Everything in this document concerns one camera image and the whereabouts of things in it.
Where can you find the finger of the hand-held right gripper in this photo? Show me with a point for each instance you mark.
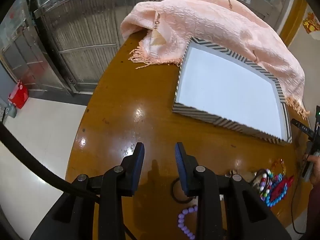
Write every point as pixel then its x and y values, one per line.
pixel 300 125

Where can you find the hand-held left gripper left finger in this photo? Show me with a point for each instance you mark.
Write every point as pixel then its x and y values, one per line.
pixel 141 160

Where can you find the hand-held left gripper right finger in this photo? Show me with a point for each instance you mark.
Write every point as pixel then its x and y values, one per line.
pixel 181 162

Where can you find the striped white tray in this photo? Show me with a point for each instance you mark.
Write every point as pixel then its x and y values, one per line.
pixel 225 87

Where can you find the person's right hand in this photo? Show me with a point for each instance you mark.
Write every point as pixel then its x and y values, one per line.
pixel 315 167

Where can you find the red knot ornament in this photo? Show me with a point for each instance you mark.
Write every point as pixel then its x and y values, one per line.
pixel 281 188

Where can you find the stainless steel door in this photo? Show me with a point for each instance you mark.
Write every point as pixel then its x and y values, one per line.
pixel 82 42

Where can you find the peach fringed shawl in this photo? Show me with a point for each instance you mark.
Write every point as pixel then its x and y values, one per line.
pixel 212 22

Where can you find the red bag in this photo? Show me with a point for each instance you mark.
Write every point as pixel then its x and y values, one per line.
pixel 18 95

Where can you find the red and gold wall decoration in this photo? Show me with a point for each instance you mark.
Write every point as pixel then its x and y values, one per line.
pixel 311 22

